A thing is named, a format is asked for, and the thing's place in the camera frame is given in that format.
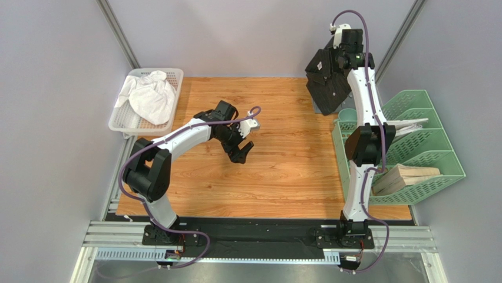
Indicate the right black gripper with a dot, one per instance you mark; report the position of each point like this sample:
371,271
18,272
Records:
327,81

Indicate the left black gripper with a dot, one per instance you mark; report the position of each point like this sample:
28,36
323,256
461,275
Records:
237,155

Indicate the dark pinstriped long sleeve shirt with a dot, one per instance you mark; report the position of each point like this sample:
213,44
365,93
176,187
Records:
326,83

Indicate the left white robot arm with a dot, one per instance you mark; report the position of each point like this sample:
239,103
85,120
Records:
146,175

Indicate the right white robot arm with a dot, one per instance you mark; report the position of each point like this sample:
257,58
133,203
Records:
366,148

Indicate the folded grey shirt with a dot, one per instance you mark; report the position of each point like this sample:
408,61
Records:
347,103

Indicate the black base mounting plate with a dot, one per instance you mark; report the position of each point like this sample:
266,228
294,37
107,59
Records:
255,238

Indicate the white papers in rack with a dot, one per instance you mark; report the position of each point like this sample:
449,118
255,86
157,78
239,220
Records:
405,127

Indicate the white shirt in basket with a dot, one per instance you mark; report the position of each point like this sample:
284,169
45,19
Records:
151,96

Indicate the white plastic laundry basket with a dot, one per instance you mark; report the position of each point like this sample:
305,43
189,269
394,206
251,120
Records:
125,120

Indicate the green plastic file rack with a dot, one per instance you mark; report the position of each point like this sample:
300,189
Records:
426,147

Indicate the brown book in rack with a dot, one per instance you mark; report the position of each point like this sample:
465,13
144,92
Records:
401,176

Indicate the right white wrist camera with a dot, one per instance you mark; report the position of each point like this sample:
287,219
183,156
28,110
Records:
337,31

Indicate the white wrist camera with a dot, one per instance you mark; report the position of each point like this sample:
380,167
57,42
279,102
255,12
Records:
247,126
337,31

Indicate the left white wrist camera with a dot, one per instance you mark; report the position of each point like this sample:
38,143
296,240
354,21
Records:
247,126

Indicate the right corner aluminium post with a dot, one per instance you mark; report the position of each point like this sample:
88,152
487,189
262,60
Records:
400,36

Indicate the corner aluminium post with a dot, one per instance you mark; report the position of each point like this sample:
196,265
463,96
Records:
117,30
400,36

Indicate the aluminium frame rail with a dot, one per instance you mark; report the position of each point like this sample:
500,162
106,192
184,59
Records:
278,208

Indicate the left corner aluminium post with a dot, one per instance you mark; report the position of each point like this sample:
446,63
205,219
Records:
117,30

